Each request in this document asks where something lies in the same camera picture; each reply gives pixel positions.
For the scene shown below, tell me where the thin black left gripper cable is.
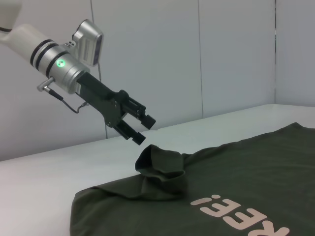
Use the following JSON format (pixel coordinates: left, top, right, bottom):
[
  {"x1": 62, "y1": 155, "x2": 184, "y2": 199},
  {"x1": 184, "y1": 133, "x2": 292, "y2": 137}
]
[{"x1": 48, "y1": 88, "x2": 89, "y2": 114}]

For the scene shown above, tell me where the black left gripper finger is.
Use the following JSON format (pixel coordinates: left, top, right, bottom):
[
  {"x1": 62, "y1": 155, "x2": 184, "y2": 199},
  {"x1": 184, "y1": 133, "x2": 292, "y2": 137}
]
[
  {"x1": 124, "y1": 95, "x2": 157, "y2": 131},
  {"x1": 115, "y1": 115, "x2": 147, "y2": 146}
]

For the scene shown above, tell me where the silver left gripper cable connector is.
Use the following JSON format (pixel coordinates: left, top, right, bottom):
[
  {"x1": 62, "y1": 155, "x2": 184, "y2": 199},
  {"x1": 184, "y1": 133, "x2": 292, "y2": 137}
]
[{"x1": 36, "y1": 78, "x2": 55, "y2": 91}]

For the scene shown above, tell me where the dark green FREE! t-shirt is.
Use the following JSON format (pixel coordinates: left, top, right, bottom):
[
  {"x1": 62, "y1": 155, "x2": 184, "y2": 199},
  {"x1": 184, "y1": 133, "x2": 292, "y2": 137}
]
[{"x1": 69, "y1": 122, "x2": 315, "y2": 236}]

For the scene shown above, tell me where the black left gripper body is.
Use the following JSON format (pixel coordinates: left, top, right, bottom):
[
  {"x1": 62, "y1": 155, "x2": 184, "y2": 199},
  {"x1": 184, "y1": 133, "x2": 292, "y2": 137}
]
[{"x1": 77, "y1": 72, "x2": 130, "y2": 126}]

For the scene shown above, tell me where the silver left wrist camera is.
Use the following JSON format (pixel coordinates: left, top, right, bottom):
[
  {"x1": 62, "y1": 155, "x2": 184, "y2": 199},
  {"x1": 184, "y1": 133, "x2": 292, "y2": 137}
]
[{"x1": 72, "y1": 20, "x2": 105, "y2": 67}]

